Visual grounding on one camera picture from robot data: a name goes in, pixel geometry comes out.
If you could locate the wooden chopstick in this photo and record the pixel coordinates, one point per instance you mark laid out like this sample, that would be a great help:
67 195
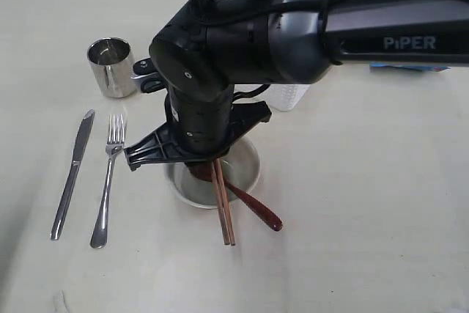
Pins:
218 197
225 200

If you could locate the blue snack packet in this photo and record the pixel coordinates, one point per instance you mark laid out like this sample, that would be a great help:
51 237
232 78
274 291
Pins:
419 68

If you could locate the white perforated plastic basket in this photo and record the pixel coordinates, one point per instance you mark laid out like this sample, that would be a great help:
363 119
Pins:
285 97

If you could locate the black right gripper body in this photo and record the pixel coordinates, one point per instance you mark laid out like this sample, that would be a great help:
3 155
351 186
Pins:
196 131

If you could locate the silver spoon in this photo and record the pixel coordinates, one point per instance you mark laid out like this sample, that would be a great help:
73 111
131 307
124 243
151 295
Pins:
114 145

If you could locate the red wooden spoon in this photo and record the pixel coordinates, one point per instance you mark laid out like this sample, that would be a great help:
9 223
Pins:
202 171

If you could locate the grey ceramic bowl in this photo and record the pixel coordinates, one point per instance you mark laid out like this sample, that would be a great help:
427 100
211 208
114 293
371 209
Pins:
241 167

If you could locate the silver table knife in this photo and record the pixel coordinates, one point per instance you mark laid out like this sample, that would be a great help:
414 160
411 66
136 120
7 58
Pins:
81 141

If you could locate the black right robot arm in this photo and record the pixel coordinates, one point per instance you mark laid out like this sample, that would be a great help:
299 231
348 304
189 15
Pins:
210 46

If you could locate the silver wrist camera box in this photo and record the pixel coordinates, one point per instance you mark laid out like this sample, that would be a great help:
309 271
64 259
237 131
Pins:
146 77

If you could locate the silver foil packet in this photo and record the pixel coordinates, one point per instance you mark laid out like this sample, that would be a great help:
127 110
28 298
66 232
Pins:
111 61

